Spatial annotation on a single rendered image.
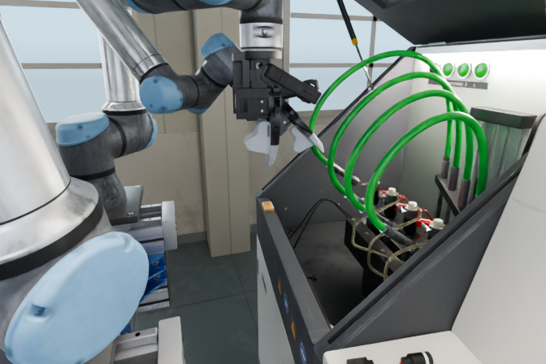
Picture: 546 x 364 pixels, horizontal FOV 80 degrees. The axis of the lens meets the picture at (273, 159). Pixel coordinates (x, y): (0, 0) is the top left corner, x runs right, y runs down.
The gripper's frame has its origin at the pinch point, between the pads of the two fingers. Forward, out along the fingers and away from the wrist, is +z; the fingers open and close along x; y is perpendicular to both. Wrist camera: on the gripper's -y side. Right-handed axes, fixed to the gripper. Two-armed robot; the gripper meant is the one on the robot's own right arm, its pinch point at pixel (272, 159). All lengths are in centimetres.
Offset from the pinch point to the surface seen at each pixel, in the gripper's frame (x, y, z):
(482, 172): 12.3, -36.2, 1.0
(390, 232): 12.9, -18.8, 11.0
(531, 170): 24.6, -31.7, -3.8
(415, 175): -35, -57, 19
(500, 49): -7, -54, -21
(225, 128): -159, 2, 25
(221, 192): -158, 7, 71
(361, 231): -9.5, -25.2, 23.5
